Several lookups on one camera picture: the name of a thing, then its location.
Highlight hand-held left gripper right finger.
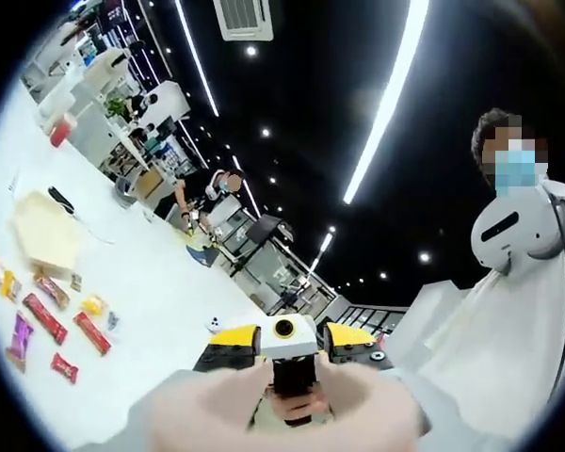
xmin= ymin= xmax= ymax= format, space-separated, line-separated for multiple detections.
xmin=322 ymin=322 xmax=437 ymax=439

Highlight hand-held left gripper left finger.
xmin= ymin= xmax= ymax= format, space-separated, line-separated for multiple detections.
xmin=121 ymin=323 xmax=265 ymax=452

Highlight pink food tongs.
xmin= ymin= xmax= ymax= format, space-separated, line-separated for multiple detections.
xmin=148 ymin=362 xmax=429 ymax=452

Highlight long red food packet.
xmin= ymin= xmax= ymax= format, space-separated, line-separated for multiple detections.
xmin=22 ymin=292 xmax=70 ymax=347
xmin=73 ymin=310 xmax=113 ymax=358

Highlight yellow cake food packet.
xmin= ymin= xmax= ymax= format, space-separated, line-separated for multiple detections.
xmin=82 ymin=294 xmax=110 ymax=318

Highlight small red food packet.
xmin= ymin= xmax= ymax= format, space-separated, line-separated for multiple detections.
xmin=50 ymin=352 xmax=80 ymax=385

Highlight brown purple-label food packet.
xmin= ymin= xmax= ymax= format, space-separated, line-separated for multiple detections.
xmin=32 ymin=274 xmax=72 ymax=311

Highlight purple food packet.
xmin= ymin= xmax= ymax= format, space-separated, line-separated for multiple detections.
xmin=4 ymin=310 xmax=35 ymax=375

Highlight beige hexagonal container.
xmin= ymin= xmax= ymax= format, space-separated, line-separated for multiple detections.
xmin=8 ymin=189 xmax=84 ymax=282

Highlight yellow white-label food packet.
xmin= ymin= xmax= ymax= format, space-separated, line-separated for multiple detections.
xmin=0 ymin=268 xmax=24 ymax=303

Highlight person's right hand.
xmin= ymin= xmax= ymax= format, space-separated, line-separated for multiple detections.
xmin=263 ymin=383 xmax=334 ymax=428

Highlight dark blue cloth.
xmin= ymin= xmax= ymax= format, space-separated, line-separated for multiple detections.
xmin=190 ymin=244 xmax=218 ymax=268

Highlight yellow cloth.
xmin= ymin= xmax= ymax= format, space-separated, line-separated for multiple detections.
xmin=181 ymin=228 xmax=208 ymax=250

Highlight black screen on tripod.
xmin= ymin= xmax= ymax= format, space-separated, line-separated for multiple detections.
xmin=249 ymin=214 xmax=293 ymax=265

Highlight person's white shirt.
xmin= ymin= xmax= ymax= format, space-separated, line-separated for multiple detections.
xmin=390 ymin=263 xmax=565 ymax=452

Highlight wooden cabinet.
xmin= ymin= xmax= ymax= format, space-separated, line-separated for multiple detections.
xmin=136 ymin=168 xmax=164 ymax=199

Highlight dark grey bowl-like object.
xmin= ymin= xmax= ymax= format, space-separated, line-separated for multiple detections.
xmin=113 ymin=177 xmax=137 ymax=211

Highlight white worn neck device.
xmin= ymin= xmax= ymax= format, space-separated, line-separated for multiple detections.
xmin=470 ymin=181 xmax=565 ymax=275

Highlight black oblong device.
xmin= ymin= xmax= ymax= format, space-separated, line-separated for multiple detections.
xmin=48 ymin=186 xmax=76 ymax=216

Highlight ceiling light strip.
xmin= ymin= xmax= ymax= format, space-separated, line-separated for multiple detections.
xmin=342 ymin=0 xmax=429 ymax=206
xmin=173 ymin=0 xmax=220 ymax=117

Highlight person's head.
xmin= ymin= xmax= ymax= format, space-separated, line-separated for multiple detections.
xmin=470 ymin=106 xmax=550 ymax=189

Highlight white desk partition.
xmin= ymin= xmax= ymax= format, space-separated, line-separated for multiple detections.
xmin=68 ymin=84 xmax=150 ymax=173

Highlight green potted plant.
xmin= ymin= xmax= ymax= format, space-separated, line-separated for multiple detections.
xmin=104 ymin=96 xmax=128 ymax=119

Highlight red drink cup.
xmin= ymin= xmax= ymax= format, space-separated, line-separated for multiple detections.
xmin=49 ymin=112 xmax=76 ymax=148

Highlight round ceiling spotlights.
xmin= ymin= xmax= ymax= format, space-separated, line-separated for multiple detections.
xmin=244 ymin=44 xmax=434 ymax=283

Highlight white plastic bag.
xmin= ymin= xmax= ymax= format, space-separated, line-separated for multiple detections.
xmin=38 ymin=70 xmax=79 ymax=131

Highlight ceiling air conditioner vent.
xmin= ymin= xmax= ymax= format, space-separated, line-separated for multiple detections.
xmin=212 ymin=0 xmax=274 ymax=42

